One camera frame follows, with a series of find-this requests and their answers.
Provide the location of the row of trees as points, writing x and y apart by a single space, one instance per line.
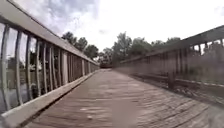
126 46

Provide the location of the wooden plank bridge deck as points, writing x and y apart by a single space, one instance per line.
110 100

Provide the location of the dark wooden railing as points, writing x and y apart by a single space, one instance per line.
173 63

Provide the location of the pale wooden railing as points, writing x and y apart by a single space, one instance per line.
50 63

